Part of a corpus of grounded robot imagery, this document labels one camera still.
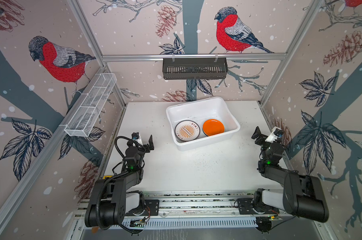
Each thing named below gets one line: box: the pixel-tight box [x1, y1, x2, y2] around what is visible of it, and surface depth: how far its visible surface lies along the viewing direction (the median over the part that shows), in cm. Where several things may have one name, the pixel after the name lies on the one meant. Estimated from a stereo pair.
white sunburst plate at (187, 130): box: [174, 120, 201, 142], surface depth 104 cm
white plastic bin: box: [165, 96, 241, 152], surface depth 104 cm
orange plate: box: [202, 119, 225, 137], surface depth 106 cm
